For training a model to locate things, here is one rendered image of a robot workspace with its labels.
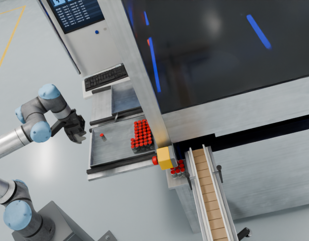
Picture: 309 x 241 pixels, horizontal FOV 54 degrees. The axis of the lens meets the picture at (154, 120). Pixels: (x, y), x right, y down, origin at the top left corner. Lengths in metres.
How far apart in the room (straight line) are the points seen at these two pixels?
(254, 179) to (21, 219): 1.18
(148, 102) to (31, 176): 2.10
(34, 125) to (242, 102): 0.81
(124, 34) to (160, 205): 1.64
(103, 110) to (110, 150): 0.33
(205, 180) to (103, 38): 1.27
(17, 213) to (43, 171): 1.58
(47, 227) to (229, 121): 0.99
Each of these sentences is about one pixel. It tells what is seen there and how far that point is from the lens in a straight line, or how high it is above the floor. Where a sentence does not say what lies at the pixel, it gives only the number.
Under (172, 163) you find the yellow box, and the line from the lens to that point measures 1.34.
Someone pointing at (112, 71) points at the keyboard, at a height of 0.83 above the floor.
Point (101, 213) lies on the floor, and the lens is 2.54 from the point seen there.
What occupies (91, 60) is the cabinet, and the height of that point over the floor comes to 0.92.
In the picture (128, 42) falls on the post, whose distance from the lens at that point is 1.01.
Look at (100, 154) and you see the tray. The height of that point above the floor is 0.88.
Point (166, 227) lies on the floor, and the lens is 2.31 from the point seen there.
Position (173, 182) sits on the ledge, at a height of 0.88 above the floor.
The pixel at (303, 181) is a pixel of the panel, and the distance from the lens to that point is 1.96.
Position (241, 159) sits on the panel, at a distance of 1.59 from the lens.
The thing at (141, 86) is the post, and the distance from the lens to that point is 1.12.
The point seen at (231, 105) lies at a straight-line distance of 1.27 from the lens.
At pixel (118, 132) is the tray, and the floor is 0.88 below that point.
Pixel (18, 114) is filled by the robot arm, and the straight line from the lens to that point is 1.33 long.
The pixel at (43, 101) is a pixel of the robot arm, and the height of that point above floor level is 1.37.
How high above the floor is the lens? 2.08
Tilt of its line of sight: 46 degrees down
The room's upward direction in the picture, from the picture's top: 21 degrees counter-clockwise
